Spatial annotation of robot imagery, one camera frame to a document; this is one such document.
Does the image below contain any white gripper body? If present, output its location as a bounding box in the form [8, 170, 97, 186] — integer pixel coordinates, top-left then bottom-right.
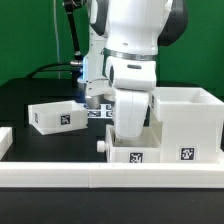
[114, 89, 149, 140]

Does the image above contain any white front drawer box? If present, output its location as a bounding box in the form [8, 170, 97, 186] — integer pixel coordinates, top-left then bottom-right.
[97, 125, 160, 163]

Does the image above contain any white drawer box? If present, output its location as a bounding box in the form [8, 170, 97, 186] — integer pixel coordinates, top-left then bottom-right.
[28, 100, 88, 135]
[97, 125, 160, 163]

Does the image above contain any white drawer cabinet frame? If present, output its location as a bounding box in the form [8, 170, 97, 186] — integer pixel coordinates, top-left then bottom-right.
[150, 87, 224, 164]

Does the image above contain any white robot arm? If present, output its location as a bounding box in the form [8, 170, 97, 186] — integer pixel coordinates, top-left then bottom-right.
[84, 0, 188, 140]

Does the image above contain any white rear drawer box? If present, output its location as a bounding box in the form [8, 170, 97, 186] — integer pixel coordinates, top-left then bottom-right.
[28, 100, 88, 135]

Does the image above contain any paper marker sheet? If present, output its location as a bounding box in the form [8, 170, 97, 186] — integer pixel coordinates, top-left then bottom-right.
[82, 104, 113, 119]

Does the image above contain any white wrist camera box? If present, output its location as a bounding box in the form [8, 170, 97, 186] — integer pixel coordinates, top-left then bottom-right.
[105, 56, 156, 92]

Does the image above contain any white fence front rail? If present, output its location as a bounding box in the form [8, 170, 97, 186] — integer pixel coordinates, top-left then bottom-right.
[0, 162, 224, 188]

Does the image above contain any white fence rail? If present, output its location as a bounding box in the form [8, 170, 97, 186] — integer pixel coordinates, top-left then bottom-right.
[0, 127, 13, 160]
[0, 162, 224, 188]

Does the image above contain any black thick cable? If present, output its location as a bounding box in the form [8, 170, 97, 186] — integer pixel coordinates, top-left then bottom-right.
[24, 62, 83, 80]

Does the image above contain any white fence left rail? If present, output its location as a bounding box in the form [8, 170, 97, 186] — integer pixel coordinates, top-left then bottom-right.
[0, 127, 13, 160]

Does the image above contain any thin grey cable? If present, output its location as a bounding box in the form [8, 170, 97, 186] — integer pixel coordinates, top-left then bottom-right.
[53, 0, 62, 80]

